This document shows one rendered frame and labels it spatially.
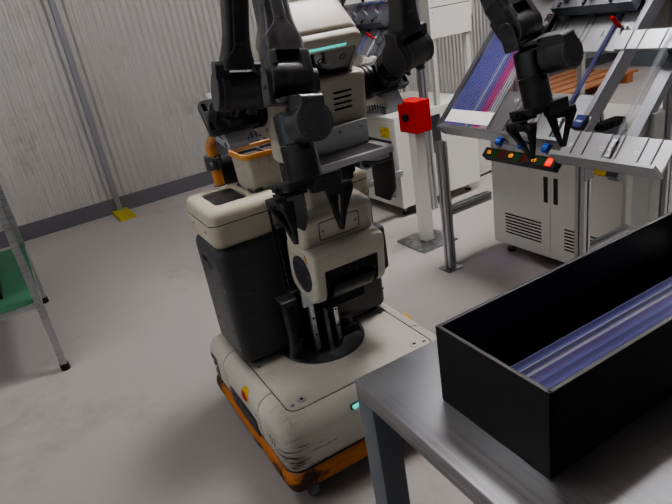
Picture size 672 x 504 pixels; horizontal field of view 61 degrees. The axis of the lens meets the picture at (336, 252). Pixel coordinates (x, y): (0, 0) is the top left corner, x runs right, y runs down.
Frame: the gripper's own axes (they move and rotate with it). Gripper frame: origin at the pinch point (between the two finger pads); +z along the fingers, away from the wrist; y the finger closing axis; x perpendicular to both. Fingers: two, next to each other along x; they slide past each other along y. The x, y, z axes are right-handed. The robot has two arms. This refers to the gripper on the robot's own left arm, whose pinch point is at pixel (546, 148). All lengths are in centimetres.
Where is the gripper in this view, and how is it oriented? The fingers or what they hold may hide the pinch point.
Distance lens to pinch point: 125.0
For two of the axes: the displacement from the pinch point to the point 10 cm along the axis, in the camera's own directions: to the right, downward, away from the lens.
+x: -4.2, -1.0, 9.0
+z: 2.8, 9.3, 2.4
